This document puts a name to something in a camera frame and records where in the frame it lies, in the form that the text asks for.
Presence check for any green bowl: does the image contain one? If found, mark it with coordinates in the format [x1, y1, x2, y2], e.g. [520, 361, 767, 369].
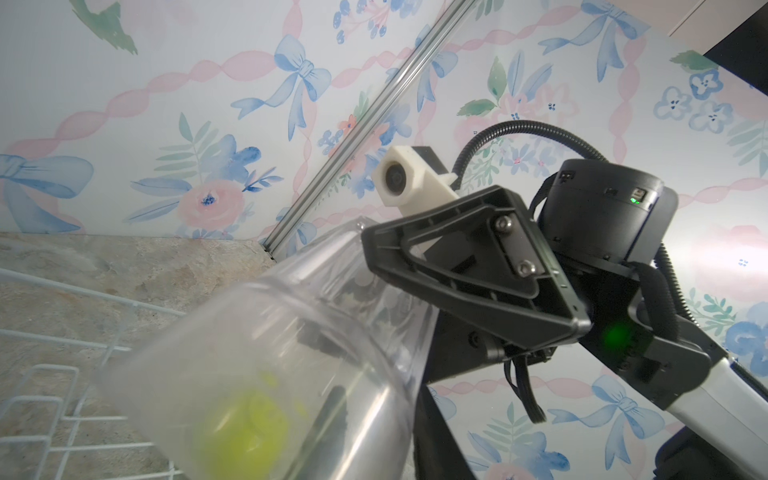
[196, 388, 292, 479]

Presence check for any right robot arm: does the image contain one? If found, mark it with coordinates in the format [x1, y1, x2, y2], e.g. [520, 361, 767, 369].
[362, 151, 767, 479]

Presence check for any white wire dish rack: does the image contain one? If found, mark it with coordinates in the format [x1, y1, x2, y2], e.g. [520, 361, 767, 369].
[1, 269, 184, 479]

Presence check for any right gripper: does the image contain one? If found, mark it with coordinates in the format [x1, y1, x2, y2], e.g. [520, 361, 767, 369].
[362, 159, 711, 408]

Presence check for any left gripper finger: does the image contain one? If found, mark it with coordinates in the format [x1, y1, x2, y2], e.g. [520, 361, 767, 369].
[413, 385, 475, 480]

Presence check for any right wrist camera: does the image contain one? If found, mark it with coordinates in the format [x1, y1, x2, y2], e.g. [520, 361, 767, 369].
[372, 146, 459, 216]

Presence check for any black corrugated cable conduit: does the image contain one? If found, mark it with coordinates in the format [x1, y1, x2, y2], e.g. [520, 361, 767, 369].
[449, 119, 697, 325]

